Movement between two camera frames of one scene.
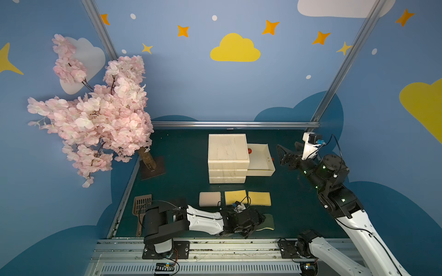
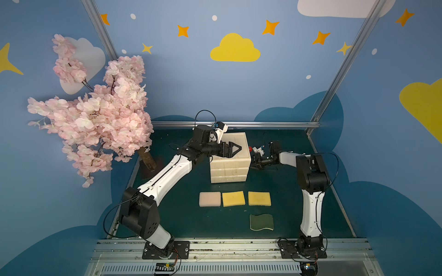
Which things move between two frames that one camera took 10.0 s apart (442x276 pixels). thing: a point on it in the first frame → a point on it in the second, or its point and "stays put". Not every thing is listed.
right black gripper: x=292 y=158 → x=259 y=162
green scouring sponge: x=268 y=223 stays put
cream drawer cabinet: x=228 y=158 stays put
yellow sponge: x=259 y=198 stays put
